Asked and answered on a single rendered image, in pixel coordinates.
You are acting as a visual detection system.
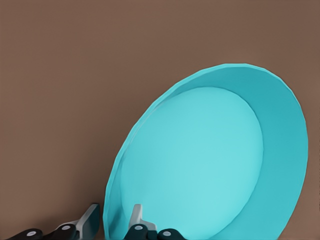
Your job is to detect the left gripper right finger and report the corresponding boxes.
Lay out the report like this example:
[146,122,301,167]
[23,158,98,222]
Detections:
[123,203,185,240]

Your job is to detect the blue plate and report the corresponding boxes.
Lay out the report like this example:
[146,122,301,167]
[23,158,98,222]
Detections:
[102,63,309,240]

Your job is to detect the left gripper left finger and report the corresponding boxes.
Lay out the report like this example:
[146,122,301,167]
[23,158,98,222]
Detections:
[6,203,101,240]

